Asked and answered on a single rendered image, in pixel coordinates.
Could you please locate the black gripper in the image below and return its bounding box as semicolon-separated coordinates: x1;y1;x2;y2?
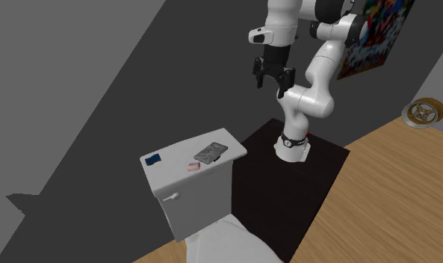
252;44;297;99

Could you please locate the grey patterned flat tablet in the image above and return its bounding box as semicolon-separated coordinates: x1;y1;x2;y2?
193;141;229;165

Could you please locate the gold round wheel-shaped object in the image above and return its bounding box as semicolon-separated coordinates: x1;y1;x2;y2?
401;96;443;129

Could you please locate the white toilet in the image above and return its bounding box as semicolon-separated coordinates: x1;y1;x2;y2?
139;127;283;263

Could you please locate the black robot stand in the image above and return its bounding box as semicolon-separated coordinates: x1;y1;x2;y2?
231;117;351;263

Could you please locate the dark blue flat rectangular pad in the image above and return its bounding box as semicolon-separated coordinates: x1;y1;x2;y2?
144;154;162;167

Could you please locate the colourful wall picture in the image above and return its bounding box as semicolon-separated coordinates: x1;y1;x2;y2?
336;0;416;81

